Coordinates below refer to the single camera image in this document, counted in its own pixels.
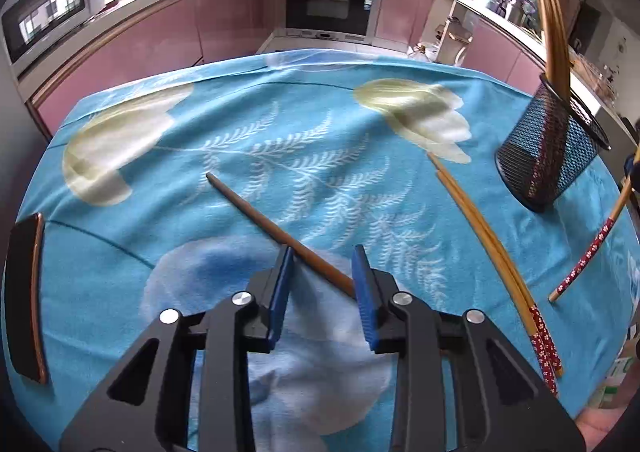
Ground red floral wooden chopstick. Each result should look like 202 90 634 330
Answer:
548 0 572 98
427 152 564 379
548 145 640 303
539 0 565 88
531 0 556 83
436 169 560 399

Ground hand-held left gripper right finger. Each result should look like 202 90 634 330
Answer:
351 245 587 452

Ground person's pink sweater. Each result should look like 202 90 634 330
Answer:
575 404 632 452

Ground pale green appliance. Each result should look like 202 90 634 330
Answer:
505 0 539 29

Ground dark tray at left edge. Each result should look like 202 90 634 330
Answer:
2 212 49 385

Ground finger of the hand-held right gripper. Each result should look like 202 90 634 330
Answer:
624 152 640 205

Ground built-in black oven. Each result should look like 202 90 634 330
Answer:
285 0 387 42

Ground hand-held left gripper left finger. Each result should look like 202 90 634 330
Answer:
59 245 296 452

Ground grey refrigerator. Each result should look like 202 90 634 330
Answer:
0 32 53 213

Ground silver microwave oven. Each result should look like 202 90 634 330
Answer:
0 0 102 79

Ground pink kitchen cabinets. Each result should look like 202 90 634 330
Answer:
30 0 551 133

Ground plain brown wooden chopstick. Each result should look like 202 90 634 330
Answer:
206 172 357 299

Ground black mesh utensil holder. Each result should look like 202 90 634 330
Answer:
495 73 612 213

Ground blue floral tablecloth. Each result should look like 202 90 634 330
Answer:
2 48 640 452

